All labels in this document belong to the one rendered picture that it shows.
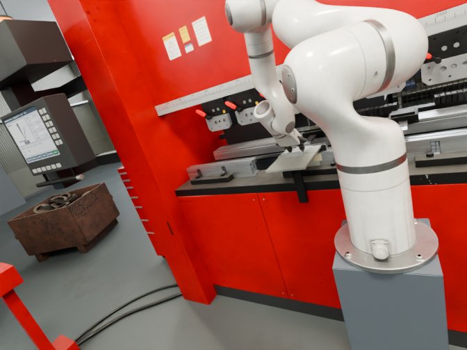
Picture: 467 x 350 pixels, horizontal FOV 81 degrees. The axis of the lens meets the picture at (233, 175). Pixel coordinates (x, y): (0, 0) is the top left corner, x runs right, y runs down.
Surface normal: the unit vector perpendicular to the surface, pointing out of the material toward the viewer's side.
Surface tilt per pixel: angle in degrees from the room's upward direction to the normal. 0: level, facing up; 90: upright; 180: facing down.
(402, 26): 57
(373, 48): 75
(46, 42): 90
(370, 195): 90
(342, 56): 70
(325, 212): 90
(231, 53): 90
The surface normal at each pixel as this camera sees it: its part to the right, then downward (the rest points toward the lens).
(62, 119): 0.86, -0.11
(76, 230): -0.15, 0.36
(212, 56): -0.49, 0.42
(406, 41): 0.11, 0.11
